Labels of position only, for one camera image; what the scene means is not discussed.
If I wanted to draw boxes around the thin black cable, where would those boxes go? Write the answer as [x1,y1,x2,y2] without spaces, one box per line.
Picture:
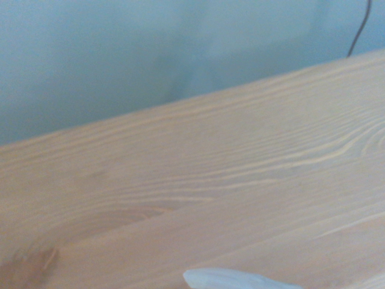
[346,0,372,58]

